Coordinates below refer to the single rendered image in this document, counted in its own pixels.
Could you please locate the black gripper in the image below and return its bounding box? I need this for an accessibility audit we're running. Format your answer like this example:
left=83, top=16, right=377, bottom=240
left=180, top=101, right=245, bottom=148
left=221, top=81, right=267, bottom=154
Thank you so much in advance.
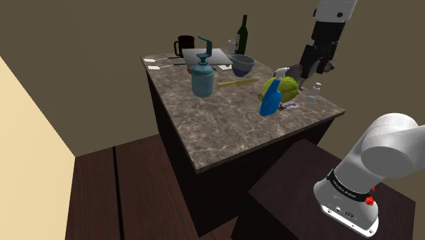
left=299, top=20, right=347, bottom=90

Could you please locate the clear salt shaker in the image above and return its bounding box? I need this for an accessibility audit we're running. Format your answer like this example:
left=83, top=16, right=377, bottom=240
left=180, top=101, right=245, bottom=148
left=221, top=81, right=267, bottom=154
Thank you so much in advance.
left=306, top=82, right=323, bottom=103

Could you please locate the green cabbage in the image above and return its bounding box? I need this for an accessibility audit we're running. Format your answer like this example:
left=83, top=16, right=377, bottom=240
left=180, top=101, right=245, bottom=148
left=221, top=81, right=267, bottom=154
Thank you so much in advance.
left=257, top=76, right=299, bottom=104

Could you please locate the small purple flat packet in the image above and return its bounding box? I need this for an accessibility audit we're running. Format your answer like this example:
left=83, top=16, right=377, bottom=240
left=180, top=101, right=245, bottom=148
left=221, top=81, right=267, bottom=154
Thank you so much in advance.
left=278, top=102, right=300, bottom=112

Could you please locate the blue spray bottle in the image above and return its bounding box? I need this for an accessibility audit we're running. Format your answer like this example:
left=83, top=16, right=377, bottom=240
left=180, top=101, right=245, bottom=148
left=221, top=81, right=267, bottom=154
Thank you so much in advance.
left=259, top=67, right=291, bottom=117

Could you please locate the grey-blue bowl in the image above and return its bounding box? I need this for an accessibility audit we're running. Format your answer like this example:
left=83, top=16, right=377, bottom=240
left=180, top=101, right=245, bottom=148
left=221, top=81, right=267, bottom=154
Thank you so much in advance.
left=229, top=54, right=256, bottom=78

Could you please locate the dark green wine bottle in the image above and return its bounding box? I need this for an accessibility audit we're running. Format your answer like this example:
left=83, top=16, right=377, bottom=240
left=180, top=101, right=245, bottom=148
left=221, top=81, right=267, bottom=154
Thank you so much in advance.
left=236, top=14, right=249, bottom=56

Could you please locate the yellow knife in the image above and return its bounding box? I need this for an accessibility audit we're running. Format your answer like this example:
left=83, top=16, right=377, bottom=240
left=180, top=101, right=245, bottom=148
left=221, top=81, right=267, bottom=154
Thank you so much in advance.
left=217, top=77, right=261, bottom=89

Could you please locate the grey laptop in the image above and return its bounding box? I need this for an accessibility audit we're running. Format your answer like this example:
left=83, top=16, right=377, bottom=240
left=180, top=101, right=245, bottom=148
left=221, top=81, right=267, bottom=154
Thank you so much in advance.
left=180, top=48, right=234, bottom=67

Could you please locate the dark cabinet with marble top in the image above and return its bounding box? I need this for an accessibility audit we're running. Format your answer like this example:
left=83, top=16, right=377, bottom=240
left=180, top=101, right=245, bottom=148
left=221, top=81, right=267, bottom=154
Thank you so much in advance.
left=140, top=49, right=347, bottom=238

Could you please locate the teal pump spray bottle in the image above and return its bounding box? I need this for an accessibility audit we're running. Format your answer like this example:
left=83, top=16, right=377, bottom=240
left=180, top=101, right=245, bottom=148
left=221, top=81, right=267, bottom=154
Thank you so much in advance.
left=191, top=35, right=215, bottom=99

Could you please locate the dark brown robot stand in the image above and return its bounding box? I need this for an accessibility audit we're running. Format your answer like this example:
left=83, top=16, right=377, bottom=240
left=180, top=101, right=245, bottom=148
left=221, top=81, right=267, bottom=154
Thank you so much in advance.
left=231, top=138, right=417, bottom=240

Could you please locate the black mug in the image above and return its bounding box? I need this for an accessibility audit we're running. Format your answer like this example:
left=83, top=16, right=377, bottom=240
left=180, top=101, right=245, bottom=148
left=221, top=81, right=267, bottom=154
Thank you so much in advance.
left=173, top=34, right=195, bottom=59

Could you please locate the white spatula with black handle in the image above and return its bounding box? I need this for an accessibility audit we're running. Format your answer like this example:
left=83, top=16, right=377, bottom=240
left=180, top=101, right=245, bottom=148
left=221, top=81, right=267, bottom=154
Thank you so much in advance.
left=147, top=62, right=187, bottom=71
left=143, top=56, right=183, bottom=63

